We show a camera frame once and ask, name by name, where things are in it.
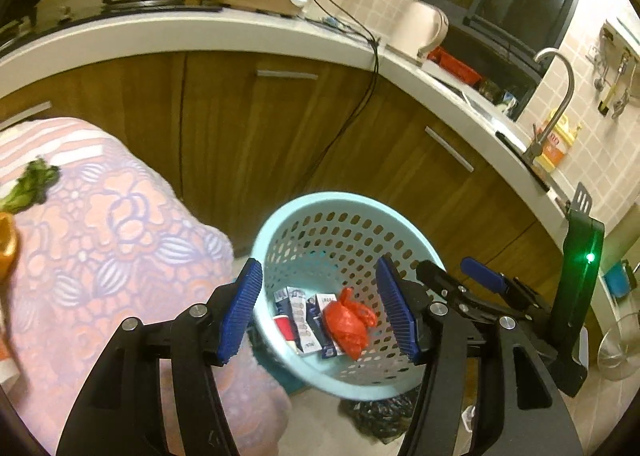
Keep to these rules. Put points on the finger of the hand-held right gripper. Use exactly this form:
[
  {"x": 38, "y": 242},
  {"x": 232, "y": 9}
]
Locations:
[
  {"x": 480, "y": 273},
  {"x": 440, "y": 281}
]

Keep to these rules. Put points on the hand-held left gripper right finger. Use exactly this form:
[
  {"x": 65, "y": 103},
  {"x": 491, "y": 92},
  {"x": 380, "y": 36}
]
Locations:
[{"x": 395, "y": 306}]

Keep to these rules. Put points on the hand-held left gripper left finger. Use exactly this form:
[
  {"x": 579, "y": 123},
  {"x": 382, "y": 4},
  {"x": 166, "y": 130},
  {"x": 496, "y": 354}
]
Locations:
[{"x": 242, "y": 306}]

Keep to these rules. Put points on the light blue perforated basket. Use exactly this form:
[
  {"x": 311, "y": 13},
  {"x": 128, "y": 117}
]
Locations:
[{"x": 340, "y": 236}]

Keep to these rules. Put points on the orange peel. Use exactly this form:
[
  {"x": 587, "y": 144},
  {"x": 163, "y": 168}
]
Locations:
[{"x": 7, "y": 241}]

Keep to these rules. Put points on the green vegetable leaf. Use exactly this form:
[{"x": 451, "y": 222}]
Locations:
[{"x": 32, "y": 181}]

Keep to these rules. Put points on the blue cup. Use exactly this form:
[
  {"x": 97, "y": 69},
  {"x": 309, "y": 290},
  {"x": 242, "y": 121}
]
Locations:
[{"x": 617, "y": 278}]

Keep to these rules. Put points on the small red box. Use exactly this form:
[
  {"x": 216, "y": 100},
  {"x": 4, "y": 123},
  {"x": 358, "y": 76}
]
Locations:
[{"x": 285, "y": 327}]

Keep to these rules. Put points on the red plastic bag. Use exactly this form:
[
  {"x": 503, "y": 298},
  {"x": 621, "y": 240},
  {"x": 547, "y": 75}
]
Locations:
[{"x": 345, "y": 326}]

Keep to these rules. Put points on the black slotted spatula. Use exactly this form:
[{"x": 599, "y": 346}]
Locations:
[{"x": 581, "y": 201}]

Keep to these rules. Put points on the glass bowl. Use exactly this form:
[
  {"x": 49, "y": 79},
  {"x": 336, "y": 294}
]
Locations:
[{"x": 620, "y": 348}]

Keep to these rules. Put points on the black plastic bag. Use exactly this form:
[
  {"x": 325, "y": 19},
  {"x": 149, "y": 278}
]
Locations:
[{"x": 380, "y": 413}]

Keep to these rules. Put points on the yellow detergent bottle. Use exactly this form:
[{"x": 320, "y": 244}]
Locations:
[{"x": 557, "y": 146}]

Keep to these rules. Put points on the pink floral blanket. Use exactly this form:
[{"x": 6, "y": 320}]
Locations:
[{"x": 100, "y": 246}]

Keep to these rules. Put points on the wooden kitchen cabinet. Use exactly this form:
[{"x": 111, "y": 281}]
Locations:
[{"x": 240, "y": 126}]

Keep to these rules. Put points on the dark glass jar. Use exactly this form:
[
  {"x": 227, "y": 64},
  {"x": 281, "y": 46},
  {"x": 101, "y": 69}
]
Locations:
[{"x": 489, "y": 88}]

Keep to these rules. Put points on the steel kitchen faucet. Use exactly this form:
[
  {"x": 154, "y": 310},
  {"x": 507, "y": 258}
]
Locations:
[{"x": 570, "y": 81}]

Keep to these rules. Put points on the red tray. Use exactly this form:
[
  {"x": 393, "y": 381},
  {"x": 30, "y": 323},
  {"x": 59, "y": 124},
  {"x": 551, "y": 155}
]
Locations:
[{"x": 455, "y": 67}]

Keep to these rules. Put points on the white water heater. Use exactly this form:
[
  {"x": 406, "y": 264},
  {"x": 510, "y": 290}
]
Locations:
[{"x": 622, "y": 34}]

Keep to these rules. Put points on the cream electric kettle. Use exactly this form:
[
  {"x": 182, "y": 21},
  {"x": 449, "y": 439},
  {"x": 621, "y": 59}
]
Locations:
[{"x": 417, "y": 29}]

